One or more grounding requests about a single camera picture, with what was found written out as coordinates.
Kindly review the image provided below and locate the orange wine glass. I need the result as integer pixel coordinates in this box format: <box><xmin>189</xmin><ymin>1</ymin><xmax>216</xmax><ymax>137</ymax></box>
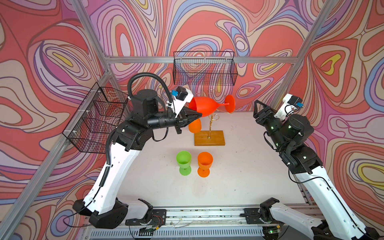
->
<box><xmin>198</xmin><ymin>152</ymin><xmax>214</xmax><ymax>178</ymax></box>
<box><xmin>188</xmin><ymin>119</ymin><xmax>202</xmax><ymax>134</ymax></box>

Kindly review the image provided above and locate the black wire basket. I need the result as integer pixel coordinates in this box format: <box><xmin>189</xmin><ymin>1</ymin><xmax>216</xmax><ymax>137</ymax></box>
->
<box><xmin>173</xmin><ymin>50</ymin><xmax>238</xmax><ymax>86</ymax></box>
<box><xmin>62</xmin><ymin>83</ymin><xmax>128</xmax><ymax>154</ymax></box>

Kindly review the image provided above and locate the green wine glass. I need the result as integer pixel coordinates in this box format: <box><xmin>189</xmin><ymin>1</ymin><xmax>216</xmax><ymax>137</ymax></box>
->
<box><xmin>176</xmin><ymin>151</ymin><xmax>192</xmax><ymax>176</ymax></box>

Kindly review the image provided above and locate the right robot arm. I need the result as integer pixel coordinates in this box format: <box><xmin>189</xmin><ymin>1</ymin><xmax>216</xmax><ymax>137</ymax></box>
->
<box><xmin>250</xmin><ymin>100</ymin><xmax>383</xmax><ymax>240</ymax></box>

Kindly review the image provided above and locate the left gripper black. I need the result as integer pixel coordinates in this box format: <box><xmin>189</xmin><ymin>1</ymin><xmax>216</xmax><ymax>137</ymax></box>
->
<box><xmin>145</xmin><ymin>107</ymin><xmax>201</xmax><ymax>136</ymax></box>

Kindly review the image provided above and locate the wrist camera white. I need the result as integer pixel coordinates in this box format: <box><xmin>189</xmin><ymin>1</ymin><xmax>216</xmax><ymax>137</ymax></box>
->
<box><xmin>171</xmin><ymin>86</ymin><xmax>194</xmax><ymax>117</ymax></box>
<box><xmin>274</xmin><ymin>94</ymin><xmax>304</xmax><ymax>121</ymax></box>

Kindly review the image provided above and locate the aluminium mounting rail front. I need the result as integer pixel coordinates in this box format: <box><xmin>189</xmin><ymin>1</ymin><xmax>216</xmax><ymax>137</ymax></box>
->
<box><xmin>80</xmin><ymin>205</ymin><xmax>328</xmax><ymax>239</ymax></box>

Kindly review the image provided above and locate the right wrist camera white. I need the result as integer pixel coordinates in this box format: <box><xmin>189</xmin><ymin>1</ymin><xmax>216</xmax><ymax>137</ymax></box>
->
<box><xmin>274</xmin><ymin>94</ymin><xmax>304</xmax><ymax>121</ymax></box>

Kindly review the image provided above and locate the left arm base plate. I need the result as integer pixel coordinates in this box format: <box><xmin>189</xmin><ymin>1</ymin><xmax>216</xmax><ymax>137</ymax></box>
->
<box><xmin>125</xmin><ymin>209</ymin><xmax>167</xmax><ymax>239</ymax></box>

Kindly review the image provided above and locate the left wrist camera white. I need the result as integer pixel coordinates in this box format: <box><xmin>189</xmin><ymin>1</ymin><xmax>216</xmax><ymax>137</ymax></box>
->
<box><xmin>171</xmin><ymin>86</ymin><xmax>194</xmax><ymax>117</ymax></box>

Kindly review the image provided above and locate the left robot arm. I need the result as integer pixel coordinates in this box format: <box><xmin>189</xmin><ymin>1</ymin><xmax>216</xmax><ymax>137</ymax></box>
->
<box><xmin>73</xmin><ymin>72</ymin><xmax>202</xmax><ymax>229</ymax></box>

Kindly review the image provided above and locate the black wire basket left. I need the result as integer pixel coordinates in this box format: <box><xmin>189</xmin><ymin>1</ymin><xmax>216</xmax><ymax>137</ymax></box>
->
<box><xmin>62</xmin><ymin>83</ymin><xmax>128</xmax><ymax>154</ymax></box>

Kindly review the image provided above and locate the gold wire glass rack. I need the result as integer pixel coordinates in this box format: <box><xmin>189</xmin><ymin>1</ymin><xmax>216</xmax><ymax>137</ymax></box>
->
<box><xmin>207</xmin><ymin>114</ymin><xmax>220</xmax><ymax>139</ymax></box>

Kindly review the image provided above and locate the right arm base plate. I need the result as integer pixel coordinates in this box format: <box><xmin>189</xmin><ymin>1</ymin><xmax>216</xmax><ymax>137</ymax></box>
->
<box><xmin>240</xmin><ymin>208</ymin><xmax>284</xmax><ymax>226</ymax></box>

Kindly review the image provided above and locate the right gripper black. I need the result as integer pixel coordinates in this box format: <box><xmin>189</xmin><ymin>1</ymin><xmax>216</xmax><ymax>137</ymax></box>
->
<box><xmin>252</xmin><ymin>99</ymin><xmax>289</xmax><ymax>151</ymax></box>

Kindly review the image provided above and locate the red wine glass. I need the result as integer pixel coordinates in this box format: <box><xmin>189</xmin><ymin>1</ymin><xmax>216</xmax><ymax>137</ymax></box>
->
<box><xmin>189</xmin><ymin>95</ymin><xmax>236</xmax><ymax>117</ymax></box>

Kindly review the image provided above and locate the wooden rack base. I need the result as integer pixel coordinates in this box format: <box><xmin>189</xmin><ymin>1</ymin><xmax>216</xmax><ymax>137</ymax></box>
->
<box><xmin>194</xmin><ymin>131</ymin><xmax>226</xmax><ymax>146</ymax></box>

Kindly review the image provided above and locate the black wire basket back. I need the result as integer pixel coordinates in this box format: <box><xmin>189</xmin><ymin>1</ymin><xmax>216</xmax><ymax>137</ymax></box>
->
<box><xmin>173</xmin><ymin>50</ymin><xmax>238</xmax><ymax>86</ymax></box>

